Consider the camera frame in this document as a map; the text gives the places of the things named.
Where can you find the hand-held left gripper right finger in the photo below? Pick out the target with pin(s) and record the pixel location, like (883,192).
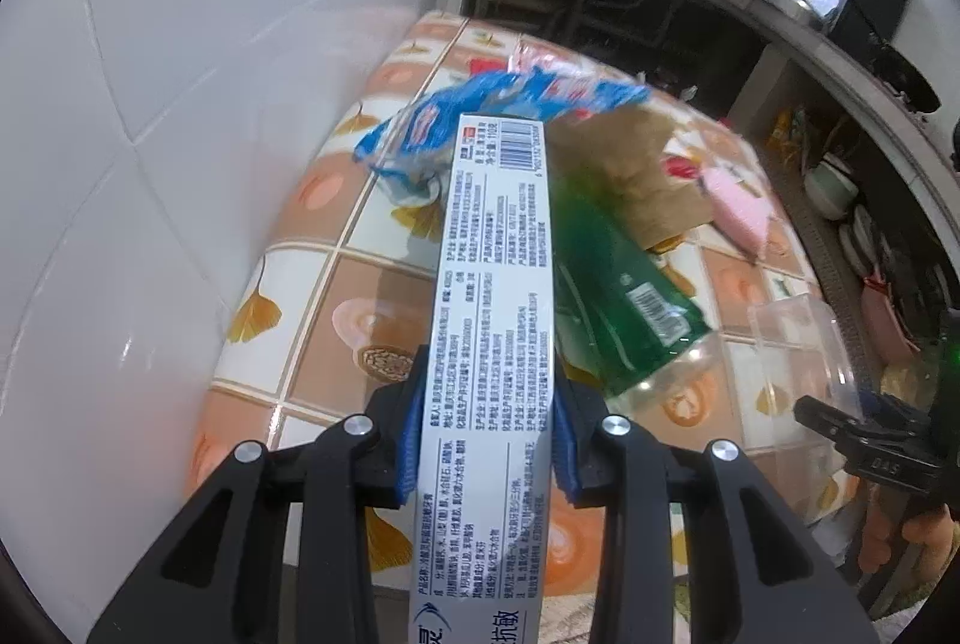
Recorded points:
(564,460)

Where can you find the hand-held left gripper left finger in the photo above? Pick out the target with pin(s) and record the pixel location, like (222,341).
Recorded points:
(409,438)

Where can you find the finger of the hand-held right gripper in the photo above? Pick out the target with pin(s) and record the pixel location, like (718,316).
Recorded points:
(829,423)

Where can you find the clear plastic container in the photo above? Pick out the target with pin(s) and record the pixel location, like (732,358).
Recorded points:
(795,329)

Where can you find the white toothpaste box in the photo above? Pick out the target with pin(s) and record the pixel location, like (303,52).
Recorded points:
(487,314)

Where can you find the green plastic bottle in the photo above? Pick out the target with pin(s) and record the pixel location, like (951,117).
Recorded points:
(615,284)

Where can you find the clear red-printed wrapper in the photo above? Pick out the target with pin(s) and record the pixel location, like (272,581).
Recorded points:
(551,61)

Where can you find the person's right hand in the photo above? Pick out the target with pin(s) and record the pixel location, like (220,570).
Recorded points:
(930,531)

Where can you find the stack of white plates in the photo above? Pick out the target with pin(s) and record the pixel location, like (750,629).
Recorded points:
(862,243)

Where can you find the pink packet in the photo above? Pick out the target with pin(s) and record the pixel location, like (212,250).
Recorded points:
(739,209)

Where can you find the stack of pale bowls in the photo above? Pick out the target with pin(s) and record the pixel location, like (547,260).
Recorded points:
(831,187)

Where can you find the yellow bag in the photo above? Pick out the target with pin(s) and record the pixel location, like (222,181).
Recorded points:
(784,134)

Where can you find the brown paper bag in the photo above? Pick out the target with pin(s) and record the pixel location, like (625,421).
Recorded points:
(637,164)

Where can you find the blue snack wrapper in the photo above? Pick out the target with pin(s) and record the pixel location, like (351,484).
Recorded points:
(420,127)

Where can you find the black frying pan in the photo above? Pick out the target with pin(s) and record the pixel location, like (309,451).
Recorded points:
(907,78)

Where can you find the grey kitchen counter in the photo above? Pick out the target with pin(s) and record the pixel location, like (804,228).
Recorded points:
(795,41)

